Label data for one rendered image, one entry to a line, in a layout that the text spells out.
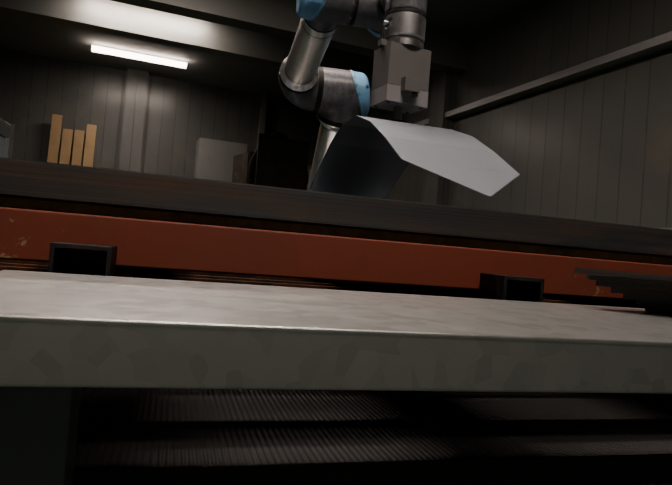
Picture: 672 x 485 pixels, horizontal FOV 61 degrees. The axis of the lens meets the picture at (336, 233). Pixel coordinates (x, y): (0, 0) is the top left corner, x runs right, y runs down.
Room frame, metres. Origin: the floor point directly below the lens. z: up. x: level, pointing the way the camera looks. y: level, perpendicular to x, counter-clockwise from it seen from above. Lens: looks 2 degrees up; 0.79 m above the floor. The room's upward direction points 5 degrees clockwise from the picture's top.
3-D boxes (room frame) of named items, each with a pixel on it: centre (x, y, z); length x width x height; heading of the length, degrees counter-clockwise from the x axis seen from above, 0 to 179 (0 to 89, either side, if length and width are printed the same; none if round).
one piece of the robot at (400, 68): (1.01, -0.10, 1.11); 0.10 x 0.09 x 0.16; 24
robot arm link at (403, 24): (1.02, -0.09, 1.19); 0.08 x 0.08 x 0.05
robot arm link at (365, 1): (1.12, -0.05, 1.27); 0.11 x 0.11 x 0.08; 13
